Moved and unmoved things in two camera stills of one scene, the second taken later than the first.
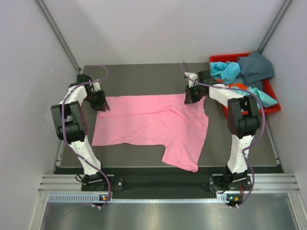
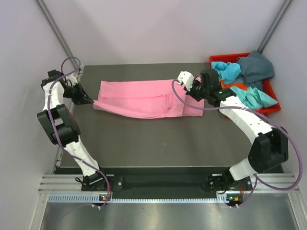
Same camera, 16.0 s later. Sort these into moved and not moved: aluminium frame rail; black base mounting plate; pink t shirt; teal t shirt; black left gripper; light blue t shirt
Moved: black left gripper; pink t shirt
Not moved: aluminium frame rail; teal t shirt; black base mounting plate; light blue t shirt
